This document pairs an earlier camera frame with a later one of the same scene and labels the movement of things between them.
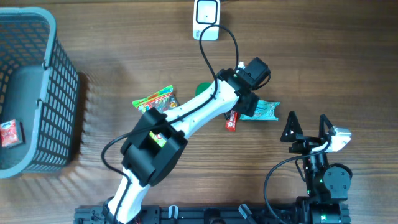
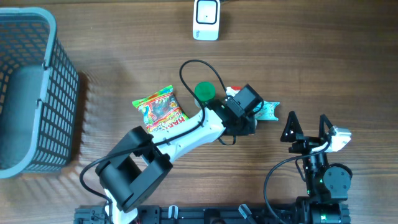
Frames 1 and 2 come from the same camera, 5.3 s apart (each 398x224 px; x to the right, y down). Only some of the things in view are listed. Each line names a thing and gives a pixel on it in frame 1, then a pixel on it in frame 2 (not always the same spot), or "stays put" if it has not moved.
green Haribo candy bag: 163,100 stays put
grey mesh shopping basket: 39,87 stays put
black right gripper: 305,142 stays put
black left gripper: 250,109 → 251,129
